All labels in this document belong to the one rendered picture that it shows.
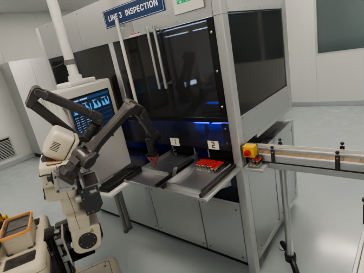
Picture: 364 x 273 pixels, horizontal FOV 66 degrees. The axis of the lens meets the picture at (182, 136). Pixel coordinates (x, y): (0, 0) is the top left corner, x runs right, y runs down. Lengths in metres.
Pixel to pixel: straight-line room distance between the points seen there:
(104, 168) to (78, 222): 0.64
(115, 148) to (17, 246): 0.99
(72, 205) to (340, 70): 5.44
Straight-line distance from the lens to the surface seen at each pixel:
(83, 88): 2.14
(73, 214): 1.74
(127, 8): 2.11
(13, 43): 6.94
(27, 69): 6.43
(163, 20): 1.90
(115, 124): 1.47
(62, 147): 1.58
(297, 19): 6.29
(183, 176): 1.82
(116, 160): 2.34
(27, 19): 7.17
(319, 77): 6.30
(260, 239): 2.28
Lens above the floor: 1.68
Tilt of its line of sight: 18 degrees down
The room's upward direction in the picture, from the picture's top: 11 degrees counter-clockwise
